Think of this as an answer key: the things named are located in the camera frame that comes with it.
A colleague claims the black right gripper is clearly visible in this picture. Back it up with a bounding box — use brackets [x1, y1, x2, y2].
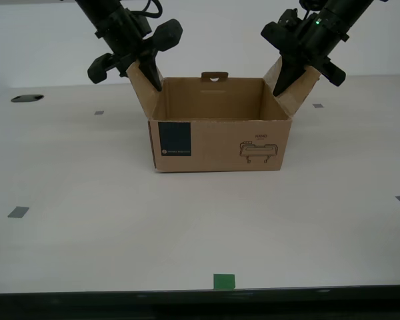
[260, 9, 349, 97]

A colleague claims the large green tape square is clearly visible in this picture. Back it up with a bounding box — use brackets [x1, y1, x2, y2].
[213, 274, 236, 290]

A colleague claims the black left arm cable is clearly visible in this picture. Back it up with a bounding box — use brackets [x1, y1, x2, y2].
[129, 0, 163, 19]

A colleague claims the brown cardboard box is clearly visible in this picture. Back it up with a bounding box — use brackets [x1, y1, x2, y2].
[125, 55, 321, 173]

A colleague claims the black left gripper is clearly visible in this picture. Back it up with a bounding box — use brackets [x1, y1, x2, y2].
[87, 13, 184, 93]

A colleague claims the black table cable grommet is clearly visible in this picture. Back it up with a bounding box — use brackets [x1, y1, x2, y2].
[11, 95, 45, 104]

